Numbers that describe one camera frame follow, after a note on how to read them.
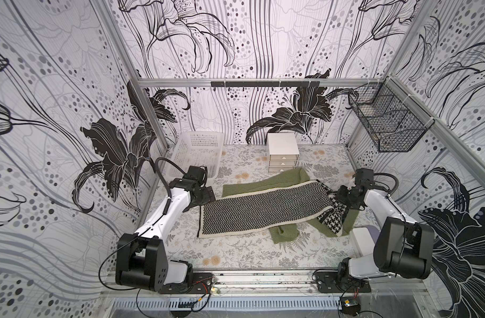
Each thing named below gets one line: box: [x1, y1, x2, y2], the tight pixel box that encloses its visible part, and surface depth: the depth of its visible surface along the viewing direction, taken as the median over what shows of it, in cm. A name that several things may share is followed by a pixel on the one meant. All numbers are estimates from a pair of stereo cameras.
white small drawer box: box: [267, 132, 301, 173], surface depth 103 cm
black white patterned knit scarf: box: [197, 180, 346, 239], surface depth 92 cm
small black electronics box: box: [339, 296, 362, 317], surface depth 72 cm
